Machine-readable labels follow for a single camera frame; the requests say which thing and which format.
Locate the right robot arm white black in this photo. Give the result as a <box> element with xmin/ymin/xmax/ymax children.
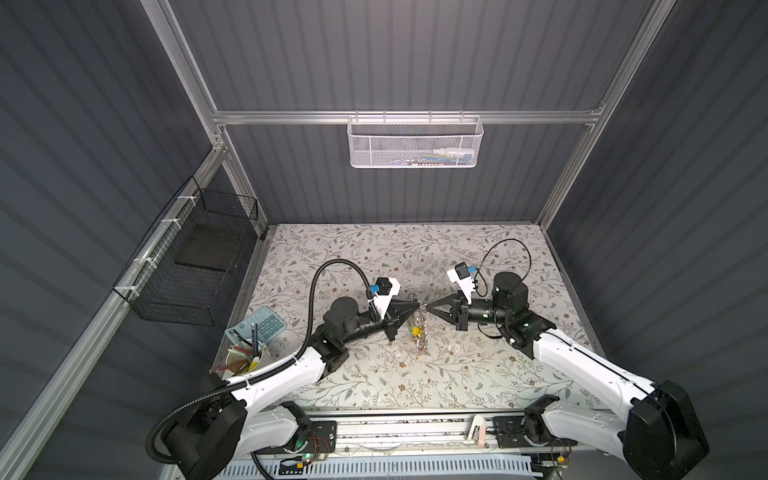
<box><xmin>427</xmin><ymin>263</ymin><xmax>710</xmax><ymax>479</ymax></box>

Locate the thin black cable right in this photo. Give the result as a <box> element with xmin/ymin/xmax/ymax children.
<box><xmin>473</xmin><ymin>238</ymin><xmax>533</xmax><ymax>283</ymax></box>

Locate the cup with pens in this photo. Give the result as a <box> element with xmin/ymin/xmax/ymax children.
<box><xmin>224</xmin><ymin>323</ymin><xmax>270</xmax><ymax>376</ymax></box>

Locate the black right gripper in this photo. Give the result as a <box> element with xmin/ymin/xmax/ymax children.
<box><xmin>426</xmin><ymin>291</ymin><xmax>508</xmax><ymax>333</ymax></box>

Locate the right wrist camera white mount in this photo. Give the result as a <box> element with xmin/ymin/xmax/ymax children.
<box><xmin>447</xmin><ymin>262</ymin><xmax>477</xmax><ymax>304</ymax></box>

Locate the large keyring with keys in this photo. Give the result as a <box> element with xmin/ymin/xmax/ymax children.
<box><xmin>407</xmin><ymin>305</ymin><xmax>428</xmax><ymax>354</ymax></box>

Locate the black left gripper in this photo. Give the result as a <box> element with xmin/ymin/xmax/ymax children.
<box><xmin>338</xmin><ymin>298</ymin><xmax>416</xmax><ymax>350</ymax></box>

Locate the black wire basket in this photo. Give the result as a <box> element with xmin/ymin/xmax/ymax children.
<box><xmin>113</xmin><ymin>181</ymin><xmax>260</xmax><ymax>327</ymax></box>

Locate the black corrugated cable left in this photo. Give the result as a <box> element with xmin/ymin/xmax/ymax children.
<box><xmin>145</xmin><ymin>258</ymin><xmax>376</xmax><ymax>466</ymax></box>

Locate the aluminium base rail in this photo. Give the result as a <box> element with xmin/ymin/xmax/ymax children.
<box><xmin>179</xmin><ymin>410</ymin><xmax>619</xmax><ymax>463</ymax></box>

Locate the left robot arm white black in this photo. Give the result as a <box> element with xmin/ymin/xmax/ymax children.
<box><xmin>145</xmin><ymin>297</ymin><xmax>419</xmax><ymax>479</ymax></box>

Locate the white wire basket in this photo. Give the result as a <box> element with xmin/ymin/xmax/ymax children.
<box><xmin>346</xmin><ymin>115</ymin><xmax>484</xmax><ymax>169</ymax></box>

